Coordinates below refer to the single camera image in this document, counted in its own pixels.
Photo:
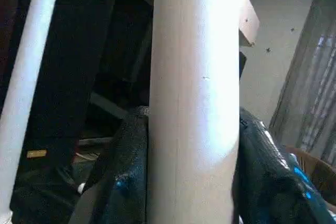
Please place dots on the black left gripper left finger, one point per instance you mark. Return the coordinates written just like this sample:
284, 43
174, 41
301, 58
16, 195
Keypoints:
123, 182

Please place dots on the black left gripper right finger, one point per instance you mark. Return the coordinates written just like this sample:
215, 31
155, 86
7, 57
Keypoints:
273, 187

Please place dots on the white plastic table leg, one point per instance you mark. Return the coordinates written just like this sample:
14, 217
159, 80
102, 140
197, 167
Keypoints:
29, 77
194, 103

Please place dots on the small yellow tag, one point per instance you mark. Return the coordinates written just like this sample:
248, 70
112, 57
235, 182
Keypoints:
37, 154

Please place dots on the grey window curtain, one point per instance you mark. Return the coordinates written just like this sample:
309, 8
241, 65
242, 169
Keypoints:
310, 66

